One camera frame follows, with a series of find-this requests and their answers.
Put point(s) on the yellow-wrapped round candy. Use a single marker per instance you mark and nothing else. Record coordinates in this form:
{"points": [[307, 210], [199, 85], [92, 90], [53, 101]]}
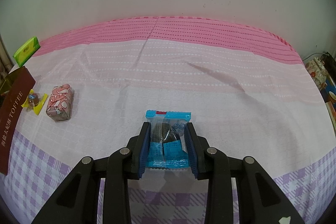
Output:
{"points": [[34, 99]]}

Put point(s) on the green tissue packet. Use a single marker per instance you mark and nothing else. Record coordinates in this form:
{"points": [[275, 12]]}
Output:
{"points": [[26, 52]]}

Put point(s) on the pink patterned candy box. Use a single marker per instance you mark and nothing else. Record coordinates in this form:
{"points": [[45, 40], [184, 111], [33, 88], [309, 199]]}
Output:
{"points": [[59, 103]]}

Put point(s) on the brown toffee tin box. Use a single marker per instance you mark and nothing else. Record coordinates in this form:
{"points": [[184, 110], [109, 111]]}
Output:
{"points": [[15, 106]]}

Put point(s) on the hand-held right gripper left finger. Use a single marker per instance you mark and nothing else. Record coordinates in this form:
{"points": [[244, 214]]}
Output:
{"points": [[143, 155]]}

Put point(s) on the beige patterned curtain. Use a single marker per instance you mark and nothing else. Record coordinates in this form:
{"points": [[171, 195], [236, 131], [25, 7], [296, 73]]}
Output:
{"points": [[4, 56]]}

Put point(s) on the pink purple checked bedsheet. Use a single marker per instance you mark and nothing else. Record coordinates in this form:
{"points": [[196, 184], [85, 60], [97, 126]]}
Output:
{"points": [[183, 69]]}

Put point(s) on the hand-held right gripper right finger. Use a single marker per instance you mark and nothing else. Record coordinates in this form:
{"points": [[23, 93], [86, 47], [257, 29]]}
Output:
{"points": [[190, 155]]}

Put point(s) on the box with cup picture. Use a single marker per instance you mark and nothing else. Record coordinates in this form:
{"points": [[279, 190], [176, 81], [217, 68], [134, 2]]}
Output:
{"points": [[331, 106]]}

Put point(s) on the blue snack packet dark filling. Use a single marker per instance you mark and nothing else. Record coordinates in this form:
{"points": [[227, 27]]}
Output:
{"points": [[169, 134]]}

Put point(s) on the golden tin box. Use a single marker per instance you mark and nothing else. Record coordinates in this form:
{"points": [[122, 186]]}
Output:
{"points": [[5, 83]]}

